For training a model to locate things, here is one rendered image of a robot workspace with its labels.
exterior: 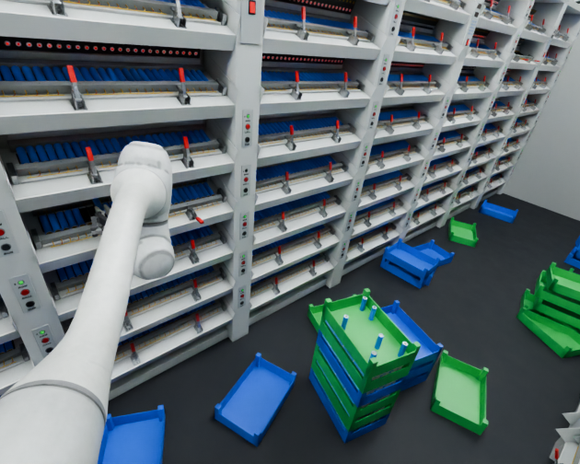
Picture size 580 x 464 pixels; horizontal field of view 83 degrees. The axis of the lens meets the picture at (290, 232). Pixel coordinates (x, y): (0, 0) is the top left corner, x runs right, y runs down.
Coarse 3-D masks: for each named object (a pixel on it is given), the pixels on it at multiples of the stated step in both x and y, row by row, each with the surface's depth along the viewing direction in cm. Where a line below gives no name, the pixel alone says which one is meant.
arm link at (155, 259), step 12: (144, 228) 69; (156, 228) 70; (144, 240) 68; (156, 240) 69; (168, 240) 74; (144, 252) 67; (156, 252) 68; (168, 252) 70; (144, 264) 67; (156, 264) 68; (168, 264) 71; (144, 276) 68; (156, 276) 70
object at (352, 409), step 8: (320, 352) 141; (320, 360) 134; (328, 368) 129; (328, 376) 130; (336, 384) 125; (336, 392) 126; (344, 392) 120; (392, 392) 123; (344, 400) 121; (384, 400) 120; (392, 400) 124; (352, 408) 117; (360, 408) 114; (368, 408) 118; (376, 408) 121; (352, 416) 117; (360, 416) 118
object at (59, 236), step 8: (200, 200) 117; (208, 200) 119; (216, 200) 121; (176, 208) 111; (184, 208) 114; (168, 216) 110; (56, 232) 92; (64, 232) 92; (72, 232) 93; (80, 232) 94; (88, 232) 96; (48, 240) 90; (56, 240) 92
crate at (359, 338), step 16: (336, 304) 128; (352, 304) 132; (368, 304) 132; (336, 320) 118; (352, 320) 126; (368, 320) 127; (384, 320) 124; (352, 336) 119; (368, 336) 120; (384, 336) 121; (400, 336) 117; (352, 352) 111; (368, 352) 114; (384, 352) 114; (416, 352) 110; (368, 368) 104; (384, 368) 106
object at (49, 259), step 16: (224, 192) 124; (80, 208) 102; (208, 208) 119; (224, 208) 122; (32, 224) 93; (176, 224) 110; (192, 224) 114; (208, 224) 120; (32, 240) 90; (80, 240) 95; (96, 240) 97; (48, 256) 89; (64, 256) 91; (80, 256) 94
